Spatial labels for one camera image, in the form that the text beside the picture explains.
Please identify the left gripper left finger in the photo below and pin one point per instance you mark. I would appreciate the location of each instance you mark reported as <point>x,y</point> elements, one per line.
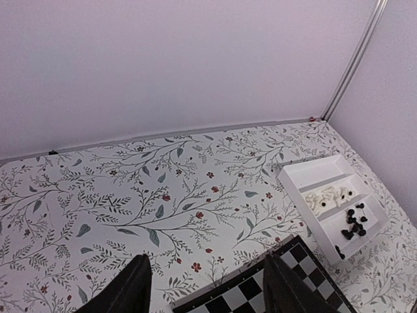
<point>129,291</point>

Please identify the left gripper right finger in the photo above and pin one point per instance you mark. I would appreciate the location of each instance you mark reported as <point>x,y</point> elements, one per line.
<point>302,287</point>

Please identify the black white chessboard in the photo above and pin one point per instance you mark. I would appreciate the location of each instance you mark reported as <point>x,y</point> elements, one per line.
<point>244,292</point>

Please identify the white plastic tray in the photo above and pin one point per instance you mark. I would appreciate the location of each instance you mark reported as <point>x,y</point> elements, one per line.
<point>336,205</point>

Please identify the floral patterned table mat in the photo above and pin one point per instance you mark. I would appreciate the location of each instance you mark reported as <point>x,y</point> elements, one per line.
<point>199,206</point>

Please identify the right aluminium frame post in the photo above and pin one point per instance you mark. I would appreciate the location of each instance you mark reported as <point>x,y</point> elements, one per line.
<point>355,60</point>

